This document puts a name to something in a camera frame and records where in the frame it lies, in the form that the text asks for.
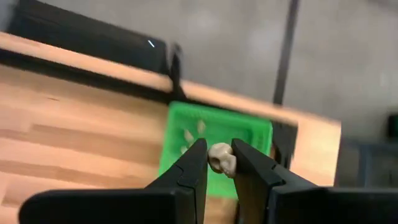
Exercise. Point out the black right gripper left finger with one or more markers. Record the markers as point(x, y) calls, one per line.
point(140, 205)

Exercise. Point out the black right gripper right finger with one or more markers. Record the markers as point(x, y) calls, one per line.
point(295, 205)

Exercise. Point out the grey metal table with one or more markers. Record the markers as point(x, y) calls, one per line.
point(367, 161)

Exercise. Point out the green plastic basket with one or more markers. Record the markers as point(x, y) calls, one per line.
point(233, 127)

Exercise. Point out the black aluminium table frame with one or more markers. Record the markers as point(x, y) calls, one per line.
point(77, 79)

